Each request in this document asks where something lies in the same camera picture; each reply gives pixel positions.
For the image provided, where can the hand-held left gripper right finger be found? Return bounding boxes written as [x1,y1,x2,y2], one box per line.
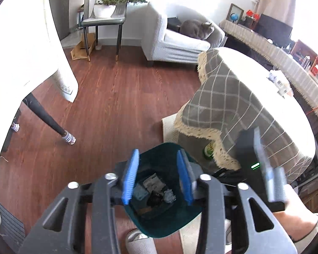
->
[177,149,298,254]

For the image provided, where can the person's right forearm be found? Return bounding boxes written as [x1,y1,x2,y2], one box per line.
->
[274,184,318,242]

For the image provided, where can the wooden desk shelf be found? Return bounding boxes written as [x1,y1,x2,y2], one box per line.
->
[291,40,318,85]

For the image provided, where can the black bag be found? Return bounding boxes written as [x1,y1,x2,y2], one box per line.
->
[167,17,182,32]

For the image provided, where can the grey cat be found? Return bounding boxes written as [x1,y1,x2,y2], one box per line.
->
[180,19,215,41]

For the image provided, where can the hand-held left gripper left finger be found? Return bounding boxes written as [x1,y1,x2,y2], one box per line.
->
[17,149,140,254]

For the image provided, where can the white patterned tablecloth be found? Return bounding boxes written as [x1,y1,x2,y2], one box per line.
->
[0,0,78,199]

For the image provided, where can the grey checked tablecloth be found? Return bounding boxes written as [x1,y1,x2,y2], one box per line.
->
[174,47,316,184]

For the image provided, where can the framed picture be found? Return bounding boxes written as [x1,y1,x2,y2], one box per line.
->
[226,3,245,23]

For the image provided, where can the brown door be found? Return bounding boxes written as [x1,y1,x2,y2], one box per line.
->
[49,0,88,41]

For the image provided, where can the black table leg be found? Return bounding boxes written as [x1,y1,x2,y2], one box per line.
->
[1,108,22,152]
[22,93,76,145]

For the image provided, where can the black monitor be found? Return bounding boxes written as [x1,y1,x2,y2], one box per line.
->
[256,13,293,45]

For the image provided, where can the small red flags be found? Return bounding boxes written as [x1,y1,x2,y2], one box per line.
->
[245,10,261,22]

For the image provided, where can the grey dining chair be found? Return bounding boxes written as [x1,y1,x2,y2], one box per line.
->
[79,0,129,61]

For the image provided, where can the potted plant in white pot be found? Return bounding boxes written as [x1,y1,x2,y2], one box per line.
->
[93,0,148,19]

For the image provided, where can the dark ribbed mat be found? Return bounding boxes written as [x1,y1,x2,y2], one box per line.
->
[0,197,25,253]

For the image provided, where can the grey armchair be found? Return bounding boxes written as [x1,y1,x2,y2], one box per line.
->
[141,1,226,64]

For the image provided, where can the flat cardboard box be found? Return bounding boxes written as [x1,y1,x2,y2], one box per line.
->
[70,33,96,60]

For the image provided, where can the dark green trash bin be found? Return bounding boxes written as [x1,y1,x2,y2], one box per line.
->
[123,142,204,239]

